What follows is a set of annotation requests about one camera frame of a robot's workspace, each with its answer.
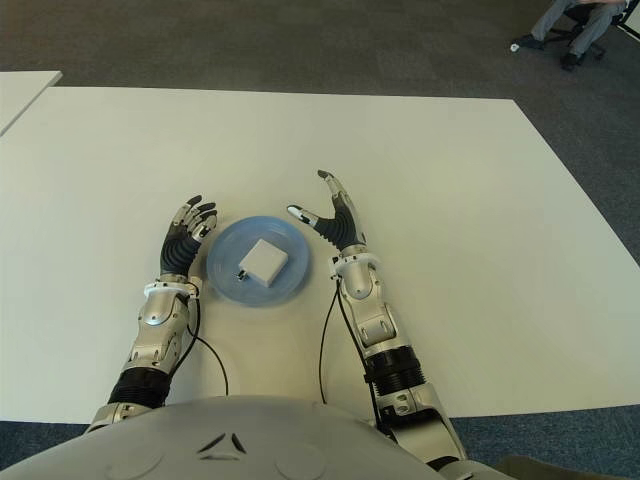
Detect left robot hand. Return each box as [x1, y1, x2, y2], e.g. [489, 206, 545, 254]
[158, 194, 220, 277]

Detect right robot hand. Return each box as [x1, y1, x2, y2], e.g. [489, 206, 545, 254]
[286, 168, 369, 254]

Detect white plug charger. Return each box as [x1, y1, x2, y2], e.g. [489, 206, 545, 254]
[235, 238, 290, 287]

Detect blue plastic plate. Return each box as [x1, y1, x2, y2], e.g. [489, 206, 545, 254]
[206, 214, 315, 307]

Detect grey robot torso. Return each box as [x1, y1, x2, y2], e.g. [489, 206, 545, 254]
[0, 394, 501, 480]

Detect white side table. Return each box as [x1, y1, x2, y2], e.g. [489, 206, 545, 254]
[0, 70, 64, 136]

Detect seated person grey trousers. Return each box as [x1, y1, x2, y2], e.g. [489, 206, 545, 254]
[529, 0, 629, 70]

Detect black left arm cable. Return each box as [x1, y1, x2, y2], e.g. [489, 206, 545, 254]
[184, 294, 231, 397]

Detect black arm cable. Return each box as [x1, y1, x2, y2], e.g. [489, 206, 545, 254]
[184, 294, 231, 397]
[317, 292, 341, 405]

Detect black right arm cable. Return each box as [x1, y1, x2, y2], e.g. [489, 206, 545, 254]
[317, 292, 341, 405]

